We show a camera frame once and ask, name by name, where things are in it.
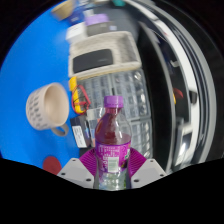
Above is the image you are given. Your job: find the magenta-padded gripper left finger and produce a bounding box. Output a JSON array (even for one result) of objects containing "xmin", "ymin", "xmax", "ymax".
[{"xmin": 57, "ymin": 147, "xmax": 99, "ymax": 190}]

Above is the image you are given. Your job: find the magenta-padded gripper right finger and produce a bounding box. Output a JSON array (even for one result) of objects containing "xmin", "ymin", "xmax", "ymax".
[{"xmin": 127, "ymin": 147, "xmax": 168, "ymax": 189}]

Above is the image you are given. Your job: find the clear bottle with purple cap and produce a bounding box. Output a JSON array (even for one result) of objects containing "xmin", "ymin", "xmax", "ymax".
[{"xmin": 94, "ymin": 95, "xmax": 132, "ymax": 191}]

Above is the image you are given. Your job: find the flat round red coaster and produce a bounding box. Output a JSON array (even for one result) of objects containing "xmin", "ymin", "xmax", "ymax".
[{"xmin": 42, "ymin": 155, "xmax": 63, "ymax": 176}]

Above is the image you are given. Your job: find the grey small-parts drawer cabinet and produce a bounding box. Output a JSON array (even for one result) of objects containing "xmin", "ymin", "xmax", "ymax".
[
  {"xmin": 79, "ymin": 74, "xmax": 116, "ymax": 111},
  {"xmin": 129, "ymin": 118, "xmax": 155, "ymax": 158},
  {"xmin": 111, "ymin": 68, "xmax": 153, "ymax": 120}
]

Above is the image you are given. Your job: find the black box with white label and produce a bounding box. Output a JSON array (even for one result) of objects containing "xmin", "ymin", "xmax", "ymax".
[{"xmin": 69, "ymin": 115, "xmax": 92, "ymax": 149}]

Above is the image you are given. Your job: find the beige patterned mug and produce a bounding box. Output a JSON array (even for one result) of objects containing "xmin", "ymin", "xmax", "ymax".
[{"xmin": 25, "ymin": 82, "xmax": 71, "ymax": 137}]

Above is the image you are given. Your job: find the dark workbench shelf unit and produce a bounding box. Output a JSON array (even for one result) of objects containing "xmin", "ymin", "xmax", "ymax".
[{"xmin": 133, "ymin": 0, "xmax": 222, "ymax": 174}]

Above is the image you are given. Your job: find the black speaker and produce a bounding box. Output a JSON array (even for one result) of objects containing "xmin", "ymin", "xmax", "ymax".
[{"xmin": 72, "ymin": 48, "xmax": 114, "ymax": 74}]

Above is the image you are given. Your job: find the white perforated crate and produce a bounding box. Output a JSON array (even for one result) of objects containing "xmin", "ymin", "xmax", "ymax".
[{"xmin": 68, "ymin": 30, "xmax": 143, "ymax": 81}]

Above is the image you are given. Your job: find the small white box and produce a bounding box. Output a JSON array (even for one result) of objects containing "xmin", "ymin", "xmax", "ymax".
[{"xmin": 65, "ymin": 22, "xmax": 88, "ymax": 43}]

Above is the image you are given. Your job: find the dark grey flat box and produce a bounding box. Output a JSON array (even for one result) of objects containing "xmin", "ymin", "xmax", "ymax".
[{"xmin": 86, "ymin": 21, "xmax": 113, "ymax": 38}]

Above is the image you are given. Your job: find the purple bag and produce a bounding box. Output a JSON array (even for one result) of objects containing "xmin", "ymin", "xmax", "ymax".
[{"xmin": 83, "ymin": 13, "xmax": 110, "ymax": 28}]

